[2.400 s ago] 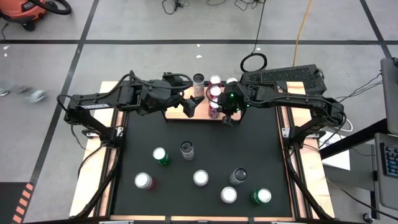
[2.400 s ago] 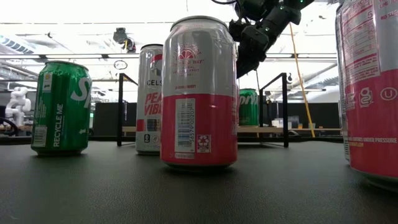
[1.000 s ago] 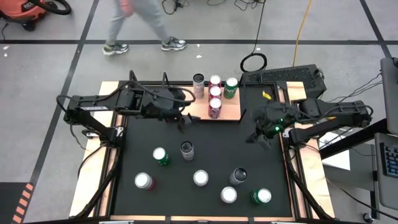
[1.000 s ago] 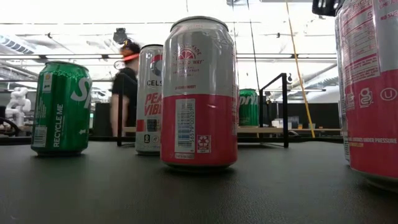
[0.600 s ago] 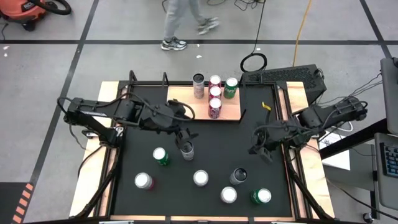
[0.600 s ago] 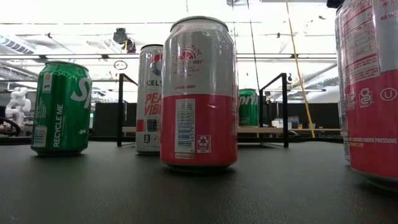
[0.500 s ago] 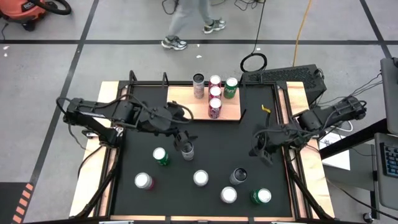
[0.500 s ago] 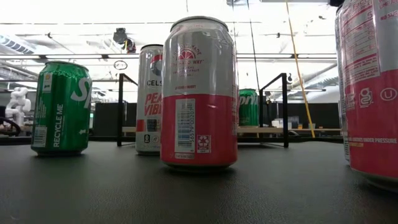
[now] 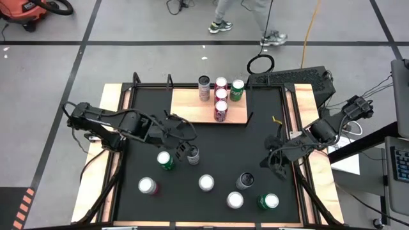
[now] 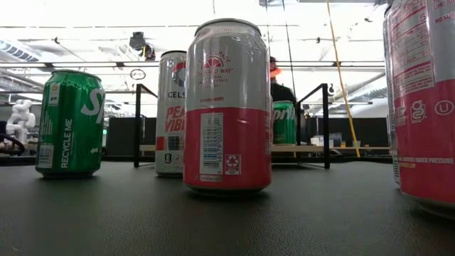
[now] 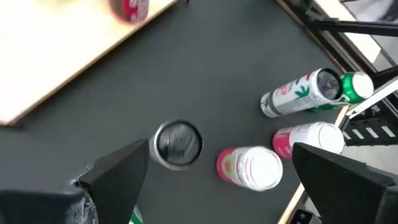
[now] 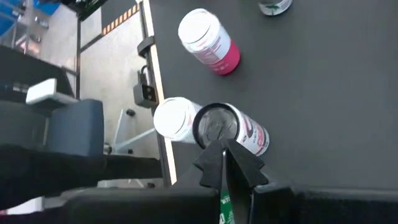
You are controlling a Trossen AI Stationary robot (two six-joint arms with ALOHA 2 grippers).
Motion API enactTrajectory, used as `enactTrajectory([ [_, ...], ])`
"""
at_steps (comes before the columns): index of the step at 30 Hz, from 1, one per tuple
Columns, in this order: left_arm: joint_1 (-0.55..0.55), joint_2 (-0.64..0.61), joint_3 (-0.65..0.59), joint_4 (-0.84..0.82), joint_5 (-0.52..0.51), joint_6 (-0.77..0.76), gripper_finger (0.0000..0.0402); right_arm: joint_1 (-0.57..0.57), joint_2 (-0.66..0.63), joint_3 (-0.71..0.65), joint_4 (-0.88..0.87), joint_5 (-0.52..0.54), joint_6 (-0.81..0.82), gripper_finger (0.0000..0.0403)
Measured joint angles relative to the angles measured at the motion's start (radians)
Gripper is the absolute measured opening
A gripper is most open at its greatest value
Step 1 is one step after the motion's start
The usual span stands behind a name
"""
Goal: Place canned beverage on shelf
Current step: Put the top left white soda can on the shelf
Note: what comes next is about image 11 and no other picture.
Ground black table mat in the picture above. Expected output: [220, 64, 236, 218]
[0, 0, 343, 224]

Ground tall silver Celsius can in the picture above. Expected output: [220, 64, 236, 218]
[149, 119, 204, 171]
[260, 67, 344, 118]

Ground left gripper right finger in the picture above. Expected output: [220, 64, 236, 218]
[291, 142, 397, 224]

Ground red Coca-Cola can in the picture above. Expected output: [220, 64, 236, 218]
[108, 0, 150, 25]

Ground green Sprite can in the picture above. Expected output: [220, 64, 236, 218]
[129, 205, 144, 224]
[307, 71, 375, 113]

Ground pink and silver Spindrift can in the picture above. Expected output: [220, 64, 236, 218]
[216, 146, 284, 192]
[272, 121, 345, 160]

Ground silver aluminium extrusion post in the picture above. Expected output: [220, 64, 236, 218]
[346, 77, 398, 118]

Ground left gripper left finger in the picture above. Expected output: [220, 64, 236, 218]
[74, 138, 150, 224]

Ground black box with white slots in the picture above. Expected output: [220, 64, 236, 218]
[340, 102, 398, 147]

